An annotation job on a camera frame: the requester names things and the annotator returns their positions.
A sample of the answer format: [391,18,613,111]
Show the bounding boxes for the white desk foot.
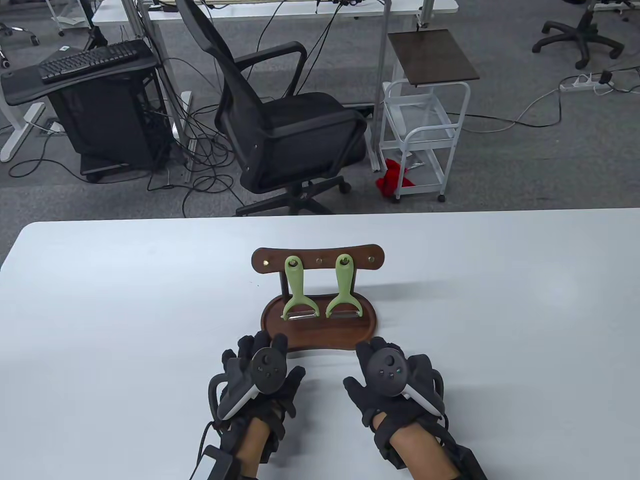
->
[0,90,48,163]

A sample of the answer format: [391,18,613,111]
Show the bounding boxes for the green vegetable scraper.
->
[325,254,362,319]
[282,255,320,321]

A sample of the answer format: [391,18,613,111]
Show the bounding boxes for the dark brown board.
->
[388,28,480,87]

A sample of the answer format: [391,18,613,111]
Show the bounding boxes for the brown wooden key rack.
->
[251,244,386,353]

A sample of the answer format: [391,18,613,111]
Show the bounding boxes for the person's left forearm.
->
[234,417,273,480]

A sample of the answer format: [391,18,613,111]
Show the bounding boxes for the person's left hand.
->
[208,331,307,432]

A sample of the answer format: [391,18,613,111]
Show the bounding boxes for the grey floor cable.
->
[460,89,563,133]

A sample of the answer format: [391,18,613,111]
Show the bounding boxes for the black office chair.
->
[176,0,369,217]

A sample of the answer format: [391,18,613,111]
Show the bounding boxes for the black wrist device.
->
[192,445,236,480]
[440,440,488,480]

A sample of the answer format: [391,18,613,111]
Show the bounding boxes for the black and white controller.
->
[216,347,289,421]
[361,347,445,418]

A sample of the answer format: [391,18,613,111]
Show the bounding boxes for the person's right hand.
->
[343,337,446,434]

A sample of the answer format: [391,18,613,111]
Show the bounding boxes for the white rolling cart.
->
[379,79,471,203]

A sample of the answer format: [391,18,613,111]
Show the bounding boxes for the tangle of black cables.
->
[9,100,241,218]

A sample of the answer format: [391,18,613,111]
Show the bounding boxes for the black computer tower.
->
[46,75,171,183]

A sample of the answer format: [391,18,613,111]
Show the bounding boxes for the black keyboard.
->
[38,39,142,84]

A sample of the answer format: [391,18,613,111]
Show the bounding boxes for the black chair base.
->
[531,0,626,70]

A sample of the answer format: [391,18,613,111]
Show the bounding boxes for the white power strip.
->
[559,74,616,94]

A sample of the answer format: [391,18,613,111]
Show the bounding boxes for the red cloth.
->
[376,158,417,197]

